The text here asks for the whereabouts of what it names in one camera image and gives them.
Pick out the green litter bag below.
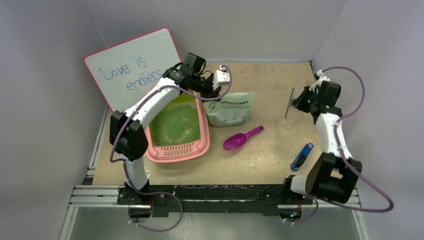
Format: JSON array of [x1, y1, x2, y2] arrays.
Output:
[[203, 92, 256, 128]]

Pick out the pink green litter box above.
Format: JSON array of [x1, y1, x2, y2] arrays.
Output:
[[145, 93, 210, 163]]

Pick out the purple plastic scoop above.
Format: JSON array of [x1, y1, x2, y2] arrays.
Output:
[[222, 125, 264, 151]]

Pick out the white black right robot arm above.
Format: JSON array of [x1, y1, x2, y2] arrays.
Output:
[[280, 80, 362, 204]]

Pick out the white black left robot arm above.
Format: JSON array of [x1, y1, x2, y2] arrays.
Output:
[[109, 52, 222, 205]]

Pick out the green fresh litter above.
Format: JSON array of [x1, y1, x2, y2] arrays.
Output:
[[149, 101, 201, 147]]

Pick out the blue black stapler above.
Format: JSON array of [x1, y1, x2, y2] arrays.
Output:
[[290, 143, 314, 172]]

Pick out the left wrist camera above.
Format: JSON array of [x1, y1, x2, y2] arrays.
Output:
[[212, 64, 231, 90]]

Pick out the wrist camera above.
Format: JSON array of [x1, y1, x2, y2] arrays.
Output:
[[212, 64, 231, 90], [309, 70, 331, 94]]

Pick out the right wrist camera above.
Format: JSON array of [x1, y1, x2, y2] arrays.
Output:
[[309, 70, 331, 94]]

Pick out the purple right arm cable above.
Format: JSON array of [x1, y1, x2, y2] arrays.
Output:
[[311, 66, 395, 214]]

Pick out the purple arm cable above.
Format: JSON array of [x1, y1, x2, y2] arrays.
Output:
[[311, 66, 395, 214], [109, 64, 233, 196]]

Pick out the whiteboard with pink frame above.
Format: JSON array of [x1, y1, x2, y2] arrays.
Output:
[[83, 27, 181, 112]]

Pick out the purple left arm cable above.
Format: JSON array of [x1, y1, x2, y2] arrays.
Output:
[[109, 64, 233, 196]]

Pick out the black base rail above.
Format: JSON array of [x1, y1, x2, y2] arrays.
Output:
[[117, 183, 313, 218]]

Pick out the aluminium frame rails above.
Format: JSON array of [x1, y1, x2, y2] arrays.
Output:
[[67, 162, 153, 210]]

